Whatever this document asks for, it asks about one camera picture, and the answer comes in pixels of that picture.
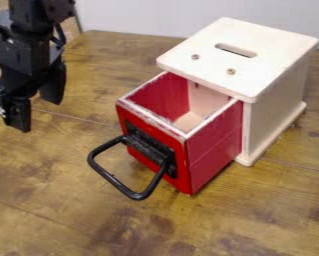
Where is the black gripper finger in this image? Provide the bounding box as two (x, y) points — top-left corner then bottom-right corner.
(39, 62), (67, 105)
(0, 97), (31, 133)

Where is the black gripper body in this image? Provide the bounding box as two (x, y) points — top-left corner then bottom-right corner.
(0, 10), (66, 99)

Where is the black metal drawer handle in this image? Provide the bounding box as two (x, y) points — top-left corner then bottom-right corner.
(83, 127), (181, 205)

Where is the red drawer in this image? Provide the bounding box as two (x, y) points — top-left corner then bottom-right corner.
(116, 72), (243, 195)

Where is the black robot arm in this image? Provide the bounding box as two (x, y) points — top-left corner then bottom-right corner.
(0, 0), (75, 132)

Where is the white wooden box cabinet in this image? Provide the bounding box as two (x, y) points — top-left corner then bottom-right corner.
(156, 17), (319, 166)

